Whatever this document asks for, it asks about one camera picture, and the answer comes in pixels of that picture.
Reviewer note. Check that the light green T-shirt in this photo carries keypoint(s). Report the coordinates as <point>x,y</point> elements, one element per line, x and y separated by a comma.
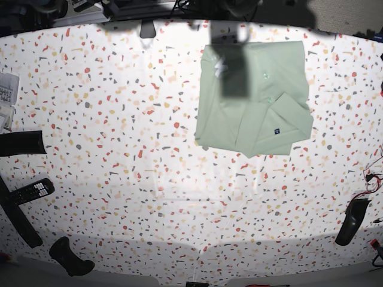
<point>253,98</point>

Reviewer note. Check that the small black box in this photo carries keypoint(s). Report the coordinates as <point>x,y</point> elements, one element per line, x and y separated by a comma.
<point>196,284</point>

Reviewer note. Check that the black TV remote control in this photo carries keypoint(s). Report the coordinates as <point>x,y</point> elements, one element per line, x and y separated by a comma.
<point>31,192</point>

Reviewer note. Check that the black game controller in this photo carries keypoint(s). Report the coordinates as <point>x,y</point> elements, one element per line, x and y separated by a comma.
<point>74,265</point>

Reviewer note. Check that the long black bar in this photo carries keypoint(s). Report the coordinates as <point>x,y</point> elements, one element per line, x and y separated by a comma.
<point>18,219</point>

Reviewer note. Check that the black curved handle left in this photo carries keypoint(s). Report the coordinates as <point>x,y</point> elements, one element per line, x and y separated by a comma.
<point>21,143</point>

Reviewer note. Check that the black curved handle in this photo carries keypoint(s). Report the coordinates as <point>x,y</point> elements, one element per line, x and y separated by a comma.
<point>355,213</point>
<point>21,143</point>

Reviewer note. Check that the black curved handle right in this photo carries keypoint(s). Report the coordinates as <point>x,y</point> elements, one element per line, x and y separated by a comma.
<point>355,213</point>

